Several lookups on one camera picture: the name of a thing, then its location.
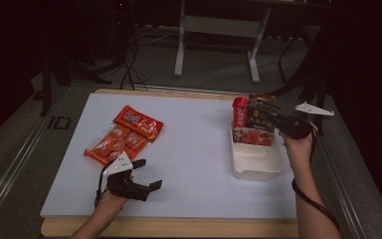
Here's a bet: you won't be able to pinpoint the person's left hand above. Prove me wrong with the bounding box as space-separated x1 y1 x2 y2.
94 187 130 213

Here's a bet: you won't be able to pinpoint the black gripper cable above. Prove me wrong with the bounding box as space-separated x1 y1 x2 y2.
94 161 114 208
290 123 341 232

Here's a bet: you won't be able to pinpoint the gold foil packet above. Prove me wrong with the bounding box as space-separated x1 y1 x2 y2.
248 94 277 105

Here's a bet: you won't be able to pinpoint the red snack box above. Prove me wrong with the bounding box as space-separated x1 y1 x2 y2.
232 94 283 147

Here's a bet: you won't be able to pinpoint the white plastic container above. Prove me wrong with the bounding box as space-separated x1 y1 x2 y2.
230 120 284 181

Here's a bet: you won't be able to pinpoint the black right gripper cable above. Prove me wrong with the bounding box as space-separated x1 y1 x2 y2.
290 123 341 232

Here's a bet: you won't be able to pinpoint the person's right hand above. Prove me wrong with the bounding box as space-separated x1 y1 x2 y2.
279 122 318 167

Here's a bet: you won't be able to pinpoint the grey metal rail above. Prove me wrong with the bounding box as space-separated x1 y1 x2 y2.
317 132 367 239
0 87 68 227

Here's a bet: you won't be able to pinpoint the black floor cables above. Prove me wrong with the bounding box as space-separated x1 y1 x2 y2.
117 29 148 92

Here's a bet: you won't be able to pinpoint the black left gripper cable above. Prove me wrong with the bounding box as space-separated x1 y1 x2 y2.
94 161 114 208

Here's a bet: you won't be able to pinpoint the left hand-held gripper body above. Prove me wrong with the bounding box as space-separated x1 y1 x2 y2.
103 150 151 202

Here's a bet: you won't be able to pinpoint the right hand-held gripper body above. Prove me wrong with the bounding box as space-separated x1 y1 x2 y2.
273 101 335 140

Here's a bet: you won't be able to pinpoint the black metal stand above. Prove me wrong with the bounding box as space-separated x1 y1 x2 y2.
268 23 331 135
39 19 113 118

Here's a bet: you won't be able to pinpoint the white metal frame stand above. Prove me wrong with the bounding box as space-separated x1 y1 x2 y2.
173 0 273 84

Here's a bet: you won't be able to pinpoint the orange candy packet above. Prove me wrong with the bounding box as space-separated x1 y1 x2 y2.
83 105 164 166

